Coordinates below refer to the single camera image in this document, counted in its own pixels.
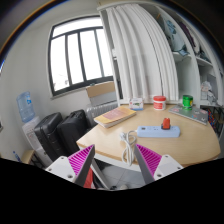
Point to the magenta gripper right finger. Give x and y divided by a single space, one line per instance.
154 166

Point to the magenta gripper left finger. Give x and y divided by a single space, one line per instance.
75 167

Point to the orange charger plug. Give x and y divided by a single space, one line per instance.
166 124

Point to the white water dispenser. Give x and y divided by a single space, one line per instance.
28 129

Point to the light blue power strip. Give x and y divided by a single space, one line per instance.
158 132

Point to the black suitcase right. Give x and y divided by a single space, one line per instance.
71 129

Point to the black suitcase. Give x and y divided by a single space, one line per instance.
71 129
46 132

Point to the black suitcase left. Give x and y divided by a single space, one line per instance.
46 132

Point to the white radiator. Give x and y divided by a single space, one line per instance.
95 111

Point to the yellow book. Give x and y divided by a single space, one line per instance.
114 116

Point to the small white tissue box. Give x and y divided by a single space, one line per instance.
136 104

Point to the white jar red lid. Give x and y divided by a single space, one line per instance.
159 102

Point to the grey laptop with stickers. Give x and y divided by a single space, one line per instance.
195 114

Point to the green can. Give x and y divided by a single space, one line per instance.
187 102

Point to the cardboard box on radiator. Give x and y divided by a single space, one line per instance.
100 89

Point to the blue water bottle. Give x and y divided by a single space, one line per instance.
25 107

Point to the white shelf unit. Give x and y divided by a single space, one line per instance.
197 68

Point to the black framed window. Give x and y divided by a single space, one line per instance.
78 55

